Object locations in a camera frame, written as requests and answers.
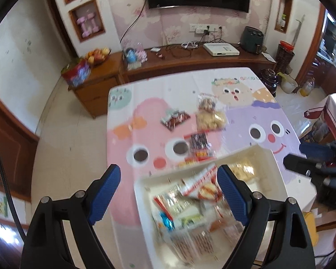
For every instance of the white plastic bin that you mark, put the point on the white plastic bin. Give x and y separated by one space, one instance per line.
268 171

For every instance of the white wall socket strip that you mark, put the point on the white wall socket strip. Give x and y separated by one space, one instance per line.
207 28

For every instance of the green label snack packet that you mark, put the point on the green label snack packet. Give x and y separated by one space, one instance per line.
191 220

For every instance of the dark ceramic jar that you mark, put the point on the dark ceramic jar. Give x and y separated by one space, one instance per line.
268 82

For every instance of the yellow oil bottle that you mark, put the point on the yellow oil bottle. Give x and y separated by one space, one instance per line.
307 88

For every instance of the white set-top box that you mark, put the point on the white set-top box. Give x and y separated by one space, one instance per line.
221 49

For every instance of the dark green air fryer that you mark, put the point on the dark green air fryer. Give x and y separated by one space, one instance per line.
252 39

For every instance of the blue foil snack packet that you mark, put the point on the blue foil snack packet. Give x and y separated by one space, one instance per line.
167 220

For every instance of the clear brown cookie packet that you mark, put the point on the clear brown cookie packet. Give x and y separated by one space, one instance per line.
207 102

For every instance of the white plastic basin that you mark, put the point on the white plastic basin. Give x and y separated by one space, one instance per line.
289 85

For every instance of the fruit bowl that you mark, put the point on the fruit bowl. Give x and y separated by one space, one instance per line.
98 56

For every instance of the cartoon printed tablecloth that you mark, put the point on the cartoon printed tablecloth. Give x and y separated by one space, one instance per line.
145 112

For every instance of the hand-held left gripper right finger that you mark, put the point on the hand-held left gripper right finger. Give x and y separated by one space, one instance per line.
232 193

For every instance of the dark red snack packet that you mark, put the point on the dark red snack packet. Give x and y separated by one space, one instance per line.
175 120

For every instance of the yellow plastic stool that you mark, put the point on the yellow plastic stool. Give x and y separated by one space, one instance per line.
309 224

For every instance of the blue snow globe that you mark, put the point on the blue snow globe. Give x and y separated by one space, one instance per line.
130 55

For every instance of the red white cookie packet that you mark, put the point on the red white cookie packet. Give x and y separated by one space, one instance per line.
201 185

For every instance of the clear red striped snack packet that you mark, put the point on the clear red striped snack packet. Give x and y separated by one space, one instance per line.
170 204

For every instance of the pink ornament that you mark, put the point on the pink ornament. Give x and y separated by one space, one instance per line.
141 55

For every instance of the beige bread packet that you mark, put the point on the beige bread packet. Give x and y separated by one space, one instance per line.
210 119

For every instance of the long wooden low cabinet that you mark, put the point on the long wooden low cabinet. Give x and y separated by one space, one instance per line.
184 64

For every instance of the yellow snack packet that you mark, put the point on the yellow snack packet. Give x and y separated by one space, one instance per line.
242 171

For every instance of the white paper sheet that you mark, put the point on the white paper sheet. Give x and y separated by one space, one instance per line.
268 57

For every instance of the red gift tin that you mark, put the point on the red gift tin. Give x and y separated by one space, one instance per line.
76 72

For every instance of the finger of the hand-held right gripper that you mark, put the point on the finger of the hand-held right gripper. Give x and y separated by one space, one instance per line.
299 164
316 151

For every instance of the wicker basket with red lid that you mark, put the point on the wicker basket with red lid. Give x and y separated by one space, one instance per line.
284 56

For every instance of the dark brown red-label packet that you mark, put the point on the dark brown red-label packet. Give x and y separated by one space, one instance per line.
198 145

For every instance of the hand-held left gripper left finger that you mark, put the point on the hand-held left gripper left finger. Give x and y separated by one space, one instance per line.
106 190

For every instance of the pink dumbbells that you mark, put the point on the pink dumbbells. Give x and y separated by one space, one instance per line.
88 26

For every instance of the wooden side cabinet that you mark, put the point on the wooden side cabinet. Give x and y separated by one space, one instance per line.
98 89

